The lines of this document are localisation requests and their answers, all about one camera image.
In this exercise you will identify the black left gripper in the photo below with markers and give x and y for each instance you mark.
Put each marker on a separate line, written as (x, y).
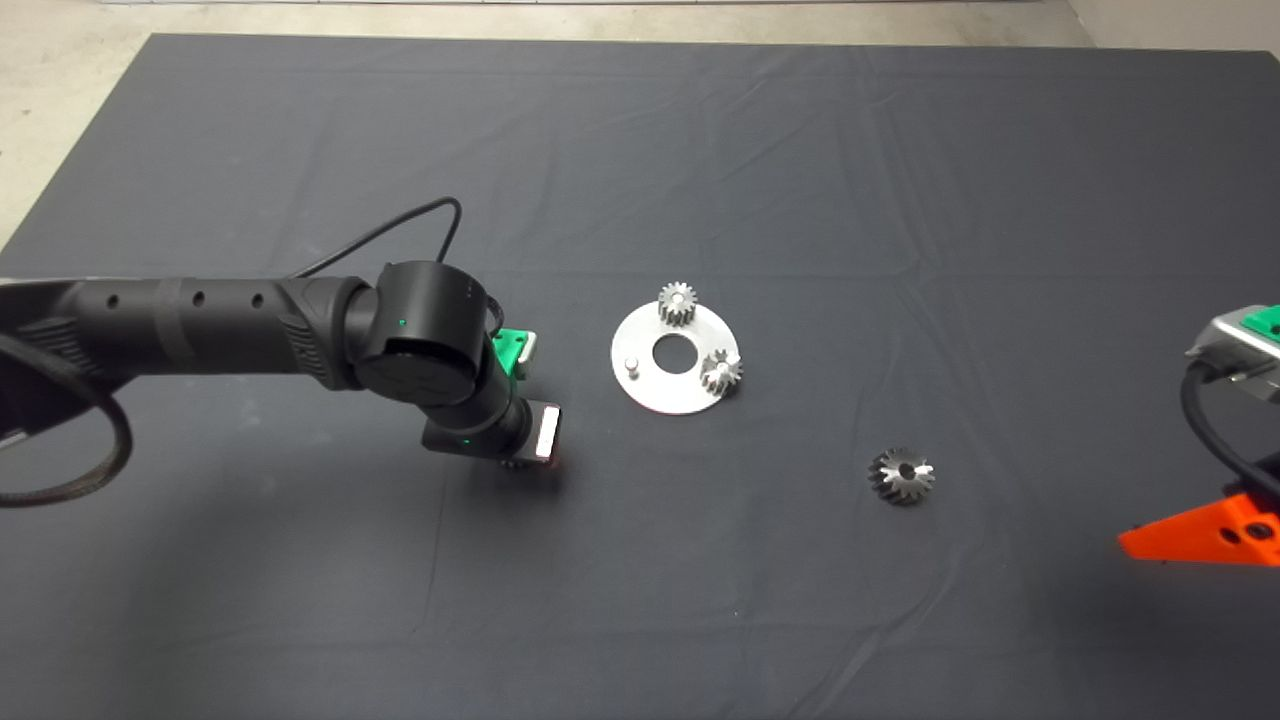
(500, 440)

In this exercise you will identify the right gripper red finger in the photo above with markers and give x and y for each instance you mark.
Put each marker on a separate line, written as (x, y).
(1200, 535)

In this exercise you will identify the small steel gear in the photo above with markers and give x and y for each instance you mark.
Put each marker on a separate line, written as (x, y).
(672, 312)
(515, 464)
(722, 377)

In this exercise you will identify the large steel gear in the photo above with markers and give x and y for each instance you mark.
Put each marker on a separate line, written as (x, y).
(890, 480)

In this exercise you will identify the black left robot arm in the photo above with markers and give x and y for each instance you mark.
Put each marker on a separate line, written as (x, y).
(200, 325)

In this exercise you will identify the round metal plate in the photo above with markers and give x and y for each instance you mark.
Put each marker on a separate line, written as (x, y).
(680, 395)

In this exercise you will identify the dark grey table cloth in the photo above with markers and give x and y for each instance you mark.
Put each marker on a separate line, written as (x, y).
(800, 600)

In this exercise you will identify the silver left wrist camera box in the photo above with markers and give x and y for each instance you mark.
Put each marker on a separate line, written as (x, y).
(530, 345)

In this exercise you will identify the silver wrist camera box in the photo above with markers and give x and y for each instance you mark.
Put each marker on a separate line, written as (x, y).
(1225, 345)
(530, 345)

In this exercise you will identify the green left camera mount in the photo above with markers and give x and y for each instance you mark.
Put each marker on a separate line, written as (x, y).
(510, 350)

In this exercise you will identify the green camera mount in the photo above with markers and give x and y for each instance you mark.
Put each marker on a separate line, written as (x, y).
(510, 350)
(1265, 322)

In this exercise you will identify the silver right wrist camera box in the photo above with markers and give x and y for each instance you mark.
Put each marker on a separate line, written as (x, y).
(1225, 345)

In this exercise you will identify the green right camera mount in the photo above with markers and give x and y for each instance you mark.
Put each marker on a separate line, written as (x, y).
(1265, 322)

